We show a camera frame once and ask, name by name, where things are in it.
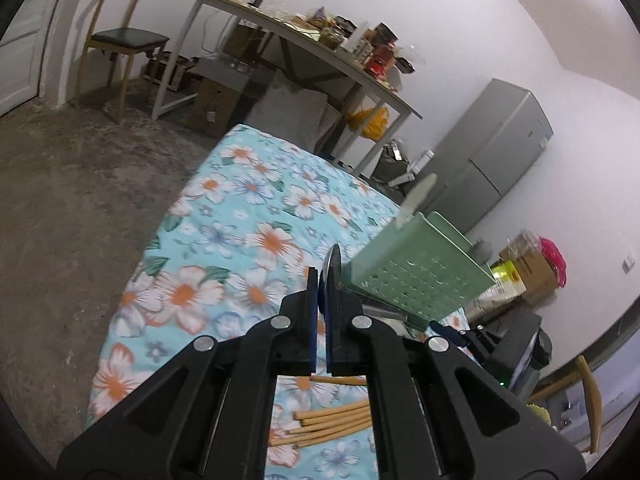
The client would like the green fabric bag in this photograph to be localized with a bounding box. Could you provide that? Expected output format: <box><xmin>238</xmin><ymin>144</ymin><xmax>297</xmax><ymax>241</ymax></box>
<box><xmin>370</xmin><ymin>140</ymin><xmax>416</xmax><ymax>186</ymax></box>

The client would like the green perforated utensil holder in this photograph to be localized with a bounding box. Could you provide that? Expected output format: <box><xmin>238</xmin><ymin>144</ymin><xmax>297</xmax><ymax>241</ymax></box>
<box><xmin>350</xmin><ymin>210</ymin><xmax>496</xmax><ymax>333</ymax></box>

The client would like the yellow green rice sack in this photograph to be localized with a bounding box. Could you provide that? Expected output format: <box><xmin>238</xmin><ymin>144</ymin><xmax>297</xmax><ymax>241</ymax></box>
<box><xmin>467</xmin><ymin>257</ymin><xmax>528</xmax><ymax>311</ymax></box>

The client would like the large cardboard box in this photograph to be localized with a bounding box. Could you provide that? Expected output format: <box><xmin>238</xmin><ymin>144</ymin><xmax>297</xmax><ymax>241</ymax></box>
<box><xmin>500</xmin><ymin>232</ymin><xmax>558</xmax><ymax>306</ymax></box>

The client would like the pink bag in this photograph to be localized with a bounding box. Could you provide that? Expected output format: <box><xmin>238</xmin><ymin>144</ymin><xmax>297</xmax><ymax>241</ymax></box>
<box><xmin>537</xmin><ymin>237</ymin><xmax>568</xmax><ymax>288</ymax></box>

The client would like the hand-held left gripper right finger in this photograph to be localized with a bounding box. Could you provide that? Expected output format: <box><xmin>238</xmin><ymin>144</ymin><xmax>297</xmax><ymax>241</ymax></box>
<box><xmin>324</xmin><ymin>279</ymin><xmax>587</xmax><ymax>480</ymax></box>

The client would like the small oven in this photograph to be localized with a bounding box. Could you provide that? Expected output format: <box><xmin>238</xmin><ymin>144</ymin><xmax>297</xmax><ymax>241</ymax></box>
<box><xmin>144</xmin><ymin>49</ymin><xmax>197</xmax><ymax>93</ymax></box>

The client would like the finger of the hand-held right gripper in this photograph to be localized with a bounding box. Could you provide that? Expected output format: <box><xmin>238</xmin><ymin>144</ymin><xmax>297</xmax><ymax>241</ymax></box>
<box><xmin>429</xmin><ymin>319</ymin><xmax>471</xmax><ymax>348</ymax></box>
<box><xmin>469</xmin><ymin>327</ymin><xmax>503</xmax><ymax>366</ymax></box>

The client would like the white door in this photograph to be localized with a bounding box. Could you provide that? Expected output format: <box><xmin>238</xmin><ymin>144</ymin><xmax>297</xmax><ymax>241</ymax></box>
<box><xmin>0</xmin><ymin>0</ymin><xmax>76</xmax><ymax>118</ymax></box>

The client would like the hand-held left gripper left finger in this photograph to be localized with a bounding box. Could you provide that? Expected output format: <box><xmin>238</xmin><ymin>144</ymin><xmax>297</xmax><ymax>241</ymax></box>
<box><xmin>56</xmin><ymin>266</ymin><xmax>321</xmax><ymax>480</ymax></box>

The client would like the white carton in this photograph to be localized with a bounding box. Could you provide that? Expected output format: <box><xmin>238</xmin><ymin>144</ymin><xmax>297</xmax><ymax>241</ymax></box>
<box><xmin>350</xmin><ymin>30</ymin><xmax>373</xmax><ymax>58</ymax></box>

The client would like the white rice paddle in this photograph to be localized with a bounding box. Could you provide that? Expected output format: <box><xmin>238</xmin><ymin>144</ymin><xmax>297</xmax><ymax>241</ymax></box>
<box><xmin>398</xmin><ymin>172</ymin><xmax>439</xmax><ymax>233</ymax></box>

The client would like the grey refrigerator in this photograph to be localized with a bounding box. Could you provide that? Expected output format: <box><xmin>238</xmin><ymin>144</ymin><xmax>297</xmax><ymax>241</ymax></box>
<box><xmin>415</xmin><ymin>77</ymin><xmax>555</xmax><ymax>236</ymax></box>

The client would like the floral blue tablecloth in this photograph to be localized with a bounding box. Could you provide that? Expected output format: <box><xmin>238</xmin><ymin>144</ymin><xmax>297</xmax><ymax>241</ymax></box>
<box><xmin>86</xmin><ymin>124</ymin><xmax>468</xmax><ymax>480</ymax></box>

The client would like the grey side table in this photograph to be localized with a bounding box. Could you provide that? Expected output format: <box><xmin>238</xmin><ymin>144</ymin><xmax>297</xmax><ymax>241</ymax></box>
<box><xmin>151</xmin><ymin>0</ymin><xmax>423</xmax><ymax>171</ymax></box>

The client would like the yellow plastic bag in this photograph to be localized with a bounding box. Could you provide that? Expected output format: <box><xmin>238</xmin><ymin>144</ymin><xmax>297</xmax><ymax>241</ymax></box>
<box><xmin>347</xmin><ymin>105</ymin><xmax>391</xmax><ymax>141</ymax></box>

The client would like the red drink bottle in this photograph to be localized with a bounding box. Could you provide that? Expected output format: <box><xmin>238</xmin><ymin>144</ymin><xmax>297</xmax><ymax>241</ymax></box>
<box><xmin>365</xmin><ymin>45</ymin><xmax>396</xmax><ymax>78</ymax></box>

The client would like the clear plastic bag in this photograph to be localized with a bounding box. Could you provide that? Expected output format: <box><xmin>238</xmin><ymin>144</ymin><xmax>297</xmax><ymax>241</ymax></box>
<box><xmin>505</xmin><ymin>230</ymin><xmax>543</xmax><ymax>261</ymax></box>

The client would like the grey pillow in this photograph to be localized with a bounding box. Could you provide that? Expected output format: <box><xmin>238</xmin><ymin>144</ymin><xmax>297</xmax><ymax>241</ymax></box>
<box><xmin>247</xmin><ymin>77</ymin><xmax>331</xmax><ymax>153</ymax></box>

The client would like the white plastic appliance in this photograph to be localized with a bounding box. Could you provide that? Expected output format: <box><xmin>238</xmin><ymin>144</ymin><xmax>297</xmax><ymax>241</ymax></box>
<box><xmin>390</xmin><ymin>150</ymin><xmax>436</xmax><ymax>186</ymax></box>

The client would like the grey storage box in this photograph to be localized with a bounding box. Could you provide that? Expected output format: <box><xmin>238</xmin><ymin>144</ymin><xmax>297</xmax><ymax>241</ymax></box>
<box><xmin>194</xmin><ymin>54</ymin><xmax>256</xmax><ymax>88</ymax></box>

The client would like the wooden chair with dark seat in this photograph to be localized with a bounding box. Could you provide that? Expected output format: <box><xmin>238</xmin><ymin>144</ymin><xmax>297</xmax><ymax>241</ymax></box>
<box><xmin>75</xmin><ymin>0</ymin><xmax>171</xmax><ymax>125</ymax></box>

